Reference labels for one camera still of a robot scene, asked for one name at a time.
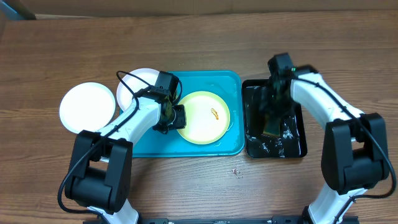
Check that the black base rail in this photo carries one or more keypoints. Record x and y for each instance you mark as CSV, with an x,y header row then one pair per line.
x,y
273,220

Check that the white plate with ketchup streak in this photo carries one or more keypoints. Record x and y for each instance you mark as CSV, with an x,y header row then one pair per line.
x,y
88,106

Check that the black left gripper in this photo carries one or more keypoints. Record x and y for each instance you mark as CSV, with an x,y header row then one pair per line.
x,y
181,122

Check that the white plate with red squiggle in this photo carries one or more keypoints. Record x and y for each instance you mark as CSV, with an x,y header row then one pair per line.
x,y
124,96

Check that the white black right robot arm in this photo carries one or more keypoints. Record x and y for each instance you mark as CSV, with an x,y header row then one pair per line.
x,y
354,161

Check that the black rectangular water tray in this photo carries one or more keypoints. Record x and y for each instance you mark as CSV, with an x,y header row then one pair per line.
x,y
290,143

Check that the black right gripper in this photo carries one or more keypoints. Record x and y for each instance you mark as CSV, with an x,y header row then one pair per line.
x,y
269,111

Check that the dark object top left corner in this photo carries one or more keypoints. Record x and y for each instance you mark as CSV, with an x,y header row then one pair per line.
x,y
16,11

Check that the yellow plate with sauce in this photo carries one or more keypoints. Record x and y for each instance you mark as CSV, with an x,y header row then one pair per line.
x,y
207,117

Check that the small crumbs on table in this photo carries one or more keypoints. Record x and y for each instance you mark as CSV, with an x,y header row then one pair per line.
x,y
237,173

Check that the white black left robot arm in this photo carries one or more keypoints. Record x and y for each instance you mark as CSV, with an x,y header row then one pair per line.
x,y
99,175

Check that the green yellow sponge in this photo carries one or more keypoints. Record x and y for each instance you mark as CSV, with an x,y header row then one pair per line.
x,y
272,126

